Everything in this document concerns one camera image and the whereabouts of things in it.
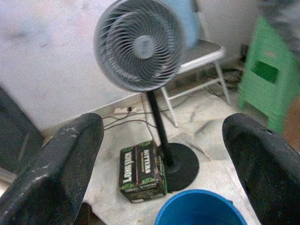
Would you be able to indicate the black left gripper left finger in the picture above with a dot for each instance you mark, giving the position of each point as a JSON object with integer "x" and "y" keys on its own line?
{"x": 51, "y": 168}

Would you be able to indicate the white power strip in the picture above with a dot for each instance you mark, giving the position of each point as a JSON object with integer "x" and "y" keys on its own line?
{"x": 122, "y": 110}

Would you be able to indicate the grey pedestal fan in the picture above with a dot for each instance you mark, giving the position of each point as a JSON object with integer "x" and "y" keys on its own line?
{"x": 138, "y": 47}

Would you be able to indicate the light blue cloth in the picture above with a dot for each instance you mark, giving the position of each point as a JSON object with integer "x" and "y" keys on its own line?
{"x": 187, "y": 23}

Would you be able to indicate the dark grey bulky bag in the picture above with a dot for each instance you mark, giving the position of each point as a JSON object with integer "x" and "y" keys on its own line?
{"x": 16, "y": 136}

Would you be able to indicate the grey patterned cloth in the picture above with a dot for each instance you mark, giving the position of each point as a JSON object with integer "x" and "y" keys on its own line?
{"x": 283, "y": 18}

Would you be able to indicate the blue plastic bucket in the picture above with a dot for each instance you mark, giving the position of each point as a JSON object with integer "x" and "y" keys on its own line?
{"x": 178, "y": 211}

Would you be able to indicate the black green Long Jack box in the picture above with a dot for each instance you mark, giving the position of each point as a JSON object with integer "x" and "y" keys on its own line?
{"x": 143, "y": 171}

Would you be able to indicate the white metal folding chair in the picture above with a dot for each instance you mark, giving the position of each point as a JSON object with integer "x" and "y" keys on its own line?
{"x": 204, "y": 56}

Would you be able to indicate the brown wooden furniture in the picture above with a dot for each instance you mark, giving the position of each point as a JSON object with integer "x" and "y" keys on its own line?
{"x": 293, "y": 126}

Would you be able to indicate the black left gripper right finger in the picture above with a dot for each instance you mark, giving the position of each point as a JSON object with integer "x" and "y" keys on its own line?
{"x": 269, "y": 168}

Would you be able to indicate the green plastic stool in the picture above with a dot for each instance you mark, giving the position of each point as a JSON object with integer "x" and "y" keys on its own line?
{"x": 264, "y": 93}

